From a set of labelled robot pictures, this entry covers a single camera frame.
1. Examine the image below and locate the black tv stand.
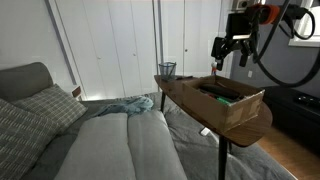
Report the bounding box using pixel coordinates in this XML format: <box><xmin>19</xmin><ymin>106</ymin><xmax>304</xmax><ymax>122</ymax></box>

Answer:
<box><xmin>263</xmin><ymin>86</ymin><xmax>320</xmax><ymax>154</ymax></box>

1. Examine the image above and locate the grey sofa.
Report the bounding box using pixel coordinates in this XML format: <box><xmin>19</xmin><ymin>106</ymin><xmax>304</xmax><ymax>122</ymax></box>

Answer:
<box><xmin>0</xmin><ymin>61</ymin><xmax>298</xmax><ymax>180</ymax></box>

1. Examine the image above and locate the black object in box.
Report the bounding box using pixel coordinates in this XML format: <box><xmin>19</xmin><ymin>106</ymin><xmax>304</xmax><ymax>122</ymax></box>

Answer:
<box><xmin>199</xmin><ymin>84</ymin><xmax>241</xmax><ymax>100</ymax></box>

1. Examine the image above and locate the green marker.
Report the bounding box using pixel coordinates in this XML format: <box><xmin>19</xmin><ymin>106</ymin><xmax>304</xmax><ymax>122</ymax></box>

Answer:
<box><xmin>216</xmin><ymin>97</ymin><xmax>232</xmax><ymax>105</ymax></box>

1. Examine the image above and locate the wooden oval side table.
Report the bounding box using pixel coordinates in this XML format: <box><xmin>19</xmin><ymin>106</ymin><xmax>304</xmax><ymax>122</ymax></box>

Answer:
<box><xmin>154</xmin><ymin>75</ymin><xmax>272</xmax><ymax>180</ymax></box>

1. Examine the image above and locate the dark pen on table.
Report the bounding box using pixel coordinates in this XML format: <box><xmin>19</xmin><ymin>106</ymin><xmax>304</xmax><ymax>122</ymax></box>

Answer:
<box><xmin>175</xmin><ymin>76</ymin><xmax>193</xmax><ymax>80</ymax></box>

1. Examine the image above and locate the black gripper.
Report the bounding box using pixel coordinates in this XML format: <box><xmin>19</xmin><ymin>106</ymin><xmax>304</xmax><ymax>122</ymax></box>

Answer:
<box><xmin>211</xmin><ymin>35</ymin><xmax>253</xmax><ymax>71</ymax></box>

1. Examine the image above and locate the white window frame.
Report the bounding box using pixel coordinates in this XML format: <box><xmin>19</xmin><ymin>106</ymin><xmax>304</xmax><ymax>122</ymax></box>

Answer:
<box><xmin>289</xmin><ymin>0</ymin><xmax>320</xmax><ymax>48</ymax></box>

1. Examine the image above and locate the striped grey cushion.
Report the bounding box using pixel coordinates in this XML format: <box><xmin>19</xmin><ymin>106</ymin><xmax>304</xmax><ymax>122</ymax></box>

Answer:
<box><xmin>0</xmin><ymin>100</ymin><xmax>59</xmax><ymax>180</ymax></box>

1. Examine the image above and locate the white wall outlet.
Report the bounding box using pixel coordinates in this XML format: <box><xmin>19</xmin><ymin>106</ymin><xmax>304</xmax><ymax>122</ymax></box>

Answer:
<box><xmin>248</xmin><ymin>71</ymin><xmax>253</xmax><ymax>78</ymax></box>

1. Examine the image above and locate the open cardboard box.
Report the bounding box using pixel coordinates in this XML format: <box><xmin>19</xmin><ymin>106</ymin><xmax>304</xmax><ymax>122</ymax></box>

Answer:
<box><xmin>182</xmin><ymin>76</ymin><xmax>264</xmax><ymax>132</ymax></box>

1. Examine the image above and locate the light blue cloth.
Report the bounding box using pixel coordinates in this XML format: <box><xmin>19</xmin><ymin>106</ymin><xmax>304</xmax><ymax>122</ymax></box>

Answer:
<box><xmin>93</xmin><ymin>96</ymin><xmax>154</xmax><ymax>117</ymax></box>

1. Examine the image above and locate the metal mesh pen cup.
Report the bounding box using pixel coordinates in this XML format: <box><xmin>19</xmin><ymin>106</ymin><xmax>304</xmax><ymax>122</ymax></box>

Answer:
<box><xmin>159</xmin><ymin>62</ymin><xmax>176</xmax><ymax>80</ymax></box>

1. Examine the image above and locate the black device on stand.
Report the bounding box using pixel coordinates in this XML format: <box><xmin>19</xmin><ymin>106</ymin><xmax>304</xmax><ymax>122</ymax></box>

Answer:
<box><xmin>294</xmin><ymin>95</ymin><xmax>320</xmax><ymax>107</ymax></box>

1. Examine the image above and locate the plaid grey cushion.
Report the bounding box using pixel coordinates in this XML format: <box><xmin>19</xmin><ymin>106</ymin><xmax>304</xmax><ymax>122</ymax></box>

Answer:
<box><xmin>13</xmin><ymin>84</ymin><xmax>88</xmax><ymax>133</ymax></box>

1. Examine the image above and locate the small wooden nightstand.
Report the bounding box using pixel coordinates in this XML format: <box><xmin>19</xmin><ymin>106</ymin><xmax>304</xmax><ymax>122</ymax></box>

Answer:
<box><xmin>71</xmin><ymin>85</ymin><xmax>82</xmax><ymax>99</ymax></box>

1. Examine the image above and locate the robot arm with black cables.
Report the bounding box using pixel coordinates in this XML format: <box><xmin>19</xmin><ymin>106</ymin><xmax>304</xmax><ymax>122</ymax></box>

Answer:
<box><xmin>228</xmin><ymin>0</ymin><xmax>320</xmax><ymax>89</ymax></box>

